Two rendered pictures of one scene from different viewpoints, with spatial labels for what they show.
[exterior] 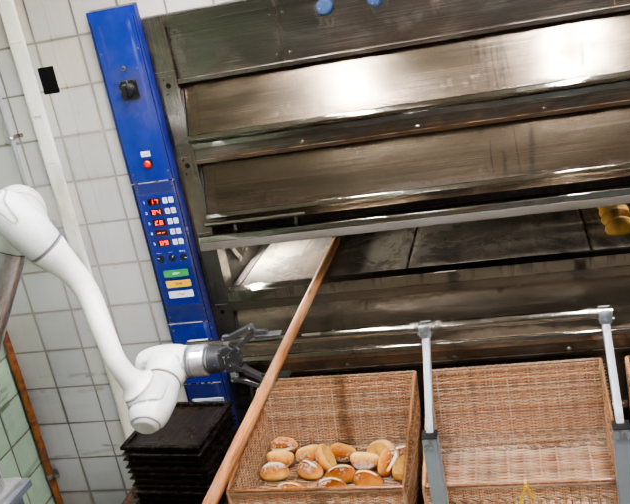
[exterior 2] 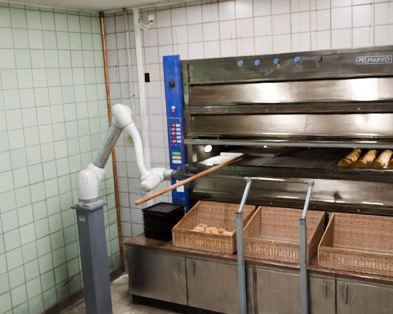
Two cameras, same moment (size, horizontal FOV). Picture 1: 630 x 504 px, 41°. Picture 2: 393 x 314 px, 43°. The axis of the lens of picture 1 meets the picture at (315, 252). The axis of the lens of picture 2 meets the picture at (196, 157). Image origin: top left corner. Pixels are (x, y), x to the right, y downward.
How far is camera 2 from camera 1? 1.75 m
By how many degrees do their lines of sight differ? 17
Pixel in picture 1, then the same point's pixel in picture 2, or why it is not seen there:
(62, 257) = (131, 128)
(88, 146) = (155, 102)
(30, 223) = (124, 114)
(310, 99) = (231, 95)
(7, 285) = (114, 136)
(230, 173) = (201, 119)
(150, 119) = (176, 95)
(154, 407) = (148, 182)
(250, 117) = (210, 99)
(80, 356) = (138, 181)
